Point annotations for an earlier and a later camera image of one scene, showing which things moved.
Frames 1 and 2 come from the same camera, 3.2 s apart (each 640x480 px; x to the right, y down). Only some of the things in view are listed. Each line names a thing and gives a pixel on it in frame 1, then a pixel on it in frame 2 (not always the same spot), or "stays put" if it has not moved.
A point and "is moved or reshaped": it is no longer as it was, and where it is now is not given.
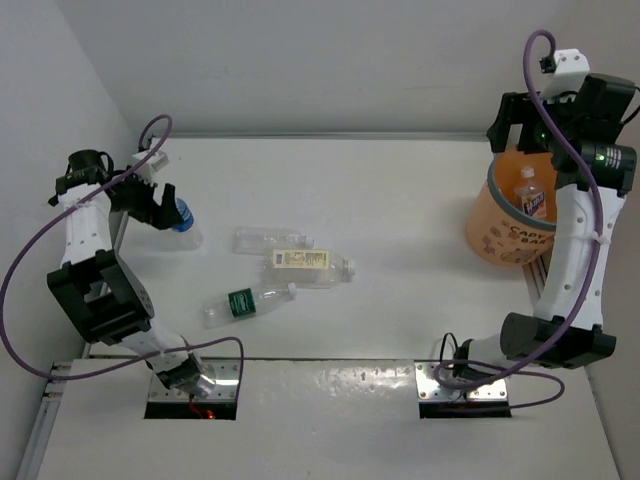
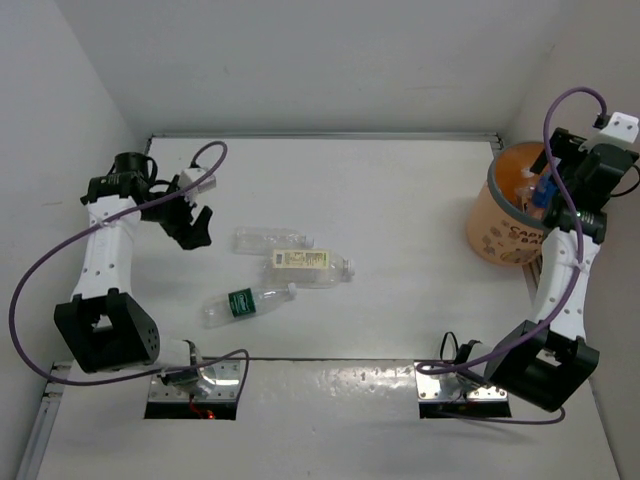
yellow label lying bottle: (306, 268) stays put
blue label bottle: (190, 238) is moved or reshaped
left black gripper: (163, 215) to (190, 236)
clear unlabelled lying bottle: (264, 241) stays put
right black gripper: (515, 108) to (564, 145)
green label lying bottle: (245, 302) stays put
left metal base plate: (226, 372) stays put
